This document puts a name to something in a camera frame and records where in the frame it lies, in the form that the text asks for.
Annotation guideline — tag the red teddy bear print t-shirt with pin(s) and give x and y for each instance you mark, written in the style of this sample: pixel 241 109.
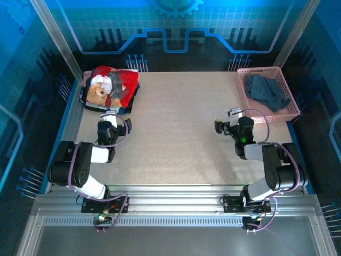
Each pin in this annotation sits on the red teddy bear print t-shirt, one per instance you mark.
pixel 125 82

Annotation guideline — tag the blue t-shirt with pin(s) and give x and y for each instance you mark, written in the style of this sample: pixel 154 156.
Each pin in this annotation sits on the blue t-shirt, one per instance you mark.
pixel 263 90

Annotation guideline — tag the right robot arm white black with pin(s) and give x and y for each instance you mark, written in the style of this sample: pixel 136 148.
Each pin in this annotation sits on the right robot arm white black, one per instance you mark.
pixel 279 170

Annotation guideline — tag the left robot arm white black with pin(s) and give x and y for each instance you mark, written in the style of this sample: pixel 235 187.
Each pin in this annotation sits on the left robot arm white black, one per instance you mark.
pixel 69 168

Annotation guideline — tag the black folded t-shirt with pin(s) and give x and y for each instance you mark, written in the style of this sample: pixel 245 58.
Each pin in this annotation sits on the black folded t-shirt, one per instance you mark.
pixel 133 98

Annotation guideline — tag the navy t-shirt white lettering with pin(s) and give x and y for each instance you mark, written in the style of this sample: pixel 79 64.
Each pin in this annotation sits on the navy t-shirt white lettering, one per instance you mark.
pixel 83 96

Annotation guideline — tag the pink plastic basket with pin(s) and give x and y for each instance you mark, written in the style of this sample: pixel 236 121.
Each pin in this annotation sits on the pink plastic basket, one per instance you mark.
pixel 293 106

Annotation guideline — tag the pale pink t-shirt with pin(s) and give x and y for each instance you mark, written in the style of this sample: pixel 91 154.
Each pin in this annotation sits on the pale pink t-shirt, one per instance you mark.
pixel 87 76

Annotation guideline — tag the small controller box with LED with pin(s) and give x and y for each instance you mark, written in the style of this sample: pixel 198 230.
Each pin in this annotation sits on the small controller box with LED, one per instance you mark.
pixel 249 222
pixel 102 221

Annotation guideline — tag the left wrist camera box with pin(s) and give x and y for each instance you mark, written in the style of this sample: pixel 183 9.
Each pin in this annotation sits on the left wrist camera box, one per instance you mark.
pixel 110 118

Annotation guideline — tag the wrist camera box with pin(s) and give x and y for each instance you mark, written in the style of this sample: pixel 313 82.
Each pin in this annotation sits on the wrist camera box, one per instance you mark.
pixel 235 112
pixel 110 118

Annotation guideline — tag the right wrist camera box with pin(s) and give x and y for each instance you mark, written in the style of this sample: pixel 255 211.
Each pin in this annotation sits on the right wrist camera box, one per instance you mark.
pixel 235 112

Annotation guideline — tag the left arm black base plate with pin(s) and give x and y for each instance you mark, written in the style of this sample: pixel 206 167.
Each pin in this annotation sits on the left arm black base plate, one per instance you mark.
pixel 88 208

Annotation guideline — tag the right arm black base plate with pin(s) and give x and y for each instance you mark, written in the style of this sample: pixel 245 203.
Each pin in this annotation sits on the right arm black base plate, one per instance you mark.
pixel 231 206

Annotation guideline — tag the aluminium rail frame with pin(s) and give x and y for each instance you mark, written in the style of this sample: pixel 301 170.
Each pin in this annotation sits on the aluminium rail frame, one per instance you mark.
pixel 173 200

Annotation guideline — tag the aluminium corner post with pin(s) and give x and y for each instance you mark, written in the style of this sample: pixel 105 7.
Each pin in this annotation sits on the aluminium corner post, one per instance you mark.
pixel 295 34
pixel 56 40

